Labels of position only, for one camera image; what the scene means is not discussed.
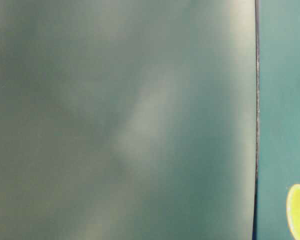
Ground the glossy dark green-grey panel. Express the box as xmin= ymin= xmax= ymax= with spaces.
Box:
xmin=0 ymin=0 xmax=256 ymax=240

